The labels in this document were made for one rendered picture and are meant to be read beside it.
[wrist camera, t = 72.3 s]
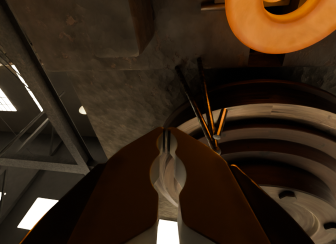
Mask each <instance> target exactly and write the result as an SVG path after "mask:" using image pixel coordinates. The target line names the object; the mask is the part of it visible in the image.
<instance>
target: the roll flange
mask: <svg viewBox="0 0 336 244"><path fill-rule="evenodd" d="M251 87H279V88H288V89H294V90H299V91H304V92H307V93H311V94H314V95H317V96H319V97H322V98H324V99H326V100H328V101H330V102H332V103H334V104H336V95H334V94H332V93H330V92H328V91H326V90H323V89H321V88H318V87H315V86H312V85H309V84H305V83H301V82H296V81H292V80H289V79H285V78H281V77H276V76H269V75H246V76H238V77H233V78H229V79H225V80H222V81H219V82H217V83H214V84H212V85H210V86H208V87H207V90H208V95H209V97H210V96H213V95H216V94H219V93H222V92H226V91H231V90H236V89H242V88H251ZM193 97H194V99H195V101H196V102H198V101H200V100H203V93H202V90H201V91H199V92H198V93H197V94H195V95H194V96H193ZM189 106H191V103H190V101H189V100H187V101H185V102H184V103H183V104H181V105H180V106H179V107H178V108H177V109H175V110H174V111H173V112H172V113H171V115H170V116H169V117H168V118H167V120H166V121H165V123H164V124H163V126H162V127H163V128H167V127H168V126H169V124H170V123H171V122H172V121H173V119H174V118H175V117H176V116H177V115H179V114H180V113H181V112H182V111H184V110H185V109H186V108H188V107H189Z"/></svg>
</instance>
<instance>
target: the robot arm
mask: <svg viewBox="0 0 336 244"><path fill-rule="evenodd" d="M165 145H167V152H168V153H170V154H171V155H172V157H173V158H174V178H175V179H176V180H177V181H178V183H179V184H180V186H181V188H182V190H181V192H180V193H179V201H178V213H177V229H178V239H179V244H315V243H314V242H313V240H312V239H311V238H310V237H309V235H308V234H307V233H306V232H305V231H304V230H303V228H302V227H301V226H300V225H299V224H298V223H297V222H296V221H295V220H294V219H293V218H292V217H291V215H290V214H288V213H287V212H286V211H285V210H284V209H283V208H282V207H281V206H280V205H279V204H278V203H277V202H276V201H275V200H274V199H273V198H271V197H270V196H269V195H268V194H267V193H266V192H265V191H264V190H263V189H262V188H261V187H260V186H258V185H257V184H256V183H255V182H254V181H253V180H252V179H251V178H250V177H249V176H248V175H247V174H245V173H244V172H243V171H242V170H241V169H240V168H239V167H238V166H237V165H236V164H232V165H229V164H228V163H227V162H226V161H225V160H224V159H223V158H222V157H221V156H220V155H219V154H217V153H216V152H215V151H213V150H212V149H211V148H209V147H208V146H206V145H205V144H203V143H202V142H200V141H198V140H197V139H195V138H193V137H191V136H190V135H188V134H186V133H185V132H183V131H181V130H179V129H178V128H175V127H169V128H163V127H161V126H159V127H157V128H155V129H153V130H152V131H150V132H148V133H146V134H145V135H143V136H141V137H139V138H138V139H136V140H134V141H133V142H131V143H129V144H127V145H126V146H124V147H123V148H121V149H120V150H119V151H117V152H116V153H115V154H114V155H113V156H111V157H110V158H109V159H108V160H107V161H106V162H105V163H98V164H97V165H96V166H95V167H94V168H93V169H92V170H91V171H90V172H89V173H88V174H86V175H85V176H84V177H83V178H82V179H81V180H80V181H79V182H78V183H77V184H76V185H75V186H74V187H73V188H71V189H70V190H69V191H68V192H67V193H66V194H65V195H64V196H63V197H62V198H61V199H60V200H59V201H58V202H57V203H55V204H54V205H53V206H52V207H51V208H50V209H49V210H48V211H47V212H46V213H45V214H44V215H43V216H42V217H41V218H40V219H39V220H38V222H37V223H36V224H35V225H34V226H33V227H32V228H31V230H30V231H29V232H28V233H27V234H26V236H25V237H24V238H23V239H22V241H21V242H20V243H19V244H157V239H158V220H159V195H158V192H157V191H156V190H155V188H154V187H153V185H154V184H155V182H156V181H157V180H158V178H159V177H160V156H161V155H162V153H165Z"/></svg>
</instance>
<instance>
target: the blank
mask: <svg viewBox="0 0 336 244"><path fill-rule="evenodd" d="M225 12H226V17H227V21H228V24H229V26H230V28H231V30H232V32H233V33H234V35H235V36H236V37H237V38H238V39H239V40H240V41H241V42H242V43H243V44H244V45H246V46H247V47H249V48H251V49H253V50H255V51H258V52H261V53H267V54H285V53H291V52H295V51H298V50H301V49H304V48H307V47H309V46H311V45H313V44H315V43H317V42H319V41H320V40H322V39H324V38H325V37H327V36H328V35H329V34H331V33H332V32H333V31H335V30H336V0H307V1H306V2H305V3H304V4H303V5H302V6H301V7H299V8H298V9H296V10H295V11H293V12H290V13H287V14H282V15H276V14H272V13H270V12H268V11H267V10H266V9H265V8H264V4H263V0H225Z"/></svg>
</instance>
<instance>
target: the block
mask: <svg viewBox="0 0 336 244"><path fill-rule="evenodd" d="M75 3H76V6H77V9H78V11H79V14H80V17H81V20H82V23H83V25H84V28H85V31H86V34H87V36H88V39H89V42H90V45H91V48H92V50H93V53H94V54H95V55H96V57H99V58H114V57H137V56H139V55H141V54H142V53H143V51H144V50H145V48H146V47H147V45H148V44H149V43H150V41H151V40H152V38H153V37H154V33H155V29H154V22H153V15H152V8H151V2H150V0H75Z"/></svg>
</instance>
